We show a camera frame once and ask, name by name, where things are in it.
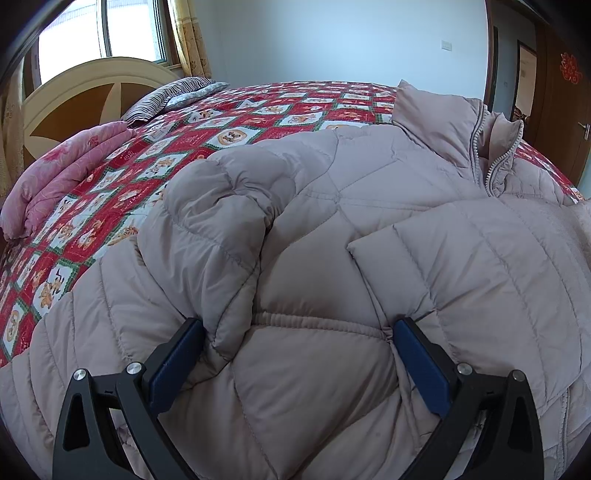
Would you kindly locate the brown wooden door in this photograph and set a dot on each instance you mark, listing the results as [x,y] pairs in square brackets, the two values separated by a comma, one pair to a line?
[561,115]

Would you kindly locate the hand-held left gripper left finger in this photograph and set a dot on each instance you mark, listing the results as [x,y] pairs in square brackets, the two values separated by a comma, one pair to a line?
[178,364]

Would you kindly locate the window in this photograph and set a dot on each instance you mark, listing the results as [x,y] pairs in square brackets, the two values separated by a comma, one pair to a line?
[124,32]

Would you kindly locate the beige quilted down jacket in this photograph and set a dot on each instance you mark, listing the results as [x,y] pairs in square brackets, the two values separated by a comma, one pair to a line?
[323,230]

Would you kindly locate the pink folded blanket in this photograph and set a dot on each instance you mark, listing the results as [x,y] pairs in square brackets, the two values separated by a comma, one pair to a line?
[60,175]

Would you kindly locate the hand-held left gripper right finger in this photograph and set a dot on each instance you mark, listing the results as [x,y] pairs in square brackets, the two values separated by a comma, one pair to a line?
[422,369]

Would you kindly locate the red paper door decoration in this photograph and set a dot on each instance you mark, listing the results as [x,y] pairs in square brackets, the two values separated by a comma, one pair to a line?
[570,68]

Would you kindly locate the striped pillow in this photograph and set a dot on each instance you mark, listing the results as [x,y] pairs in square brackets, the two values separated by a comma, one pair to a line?
[157,99]

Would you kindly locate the white wall outlet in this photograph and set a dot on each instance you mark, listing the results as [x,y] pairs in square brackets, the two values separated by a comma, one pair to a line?
[447,45]

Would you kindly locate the red patterned bedspread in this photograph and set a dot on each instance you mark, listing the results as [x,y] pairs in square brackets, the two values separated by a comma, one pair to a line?
[258,115]

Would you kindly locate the yellow floral curtain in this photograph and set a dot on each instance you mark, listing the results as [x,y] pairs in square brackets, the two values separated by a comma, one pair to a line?
[191,41]
[11,120]

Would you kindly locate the cream wooden headboard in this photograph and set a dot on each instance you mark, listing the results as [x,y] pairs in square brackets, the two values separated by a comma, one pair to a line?
[69,110]

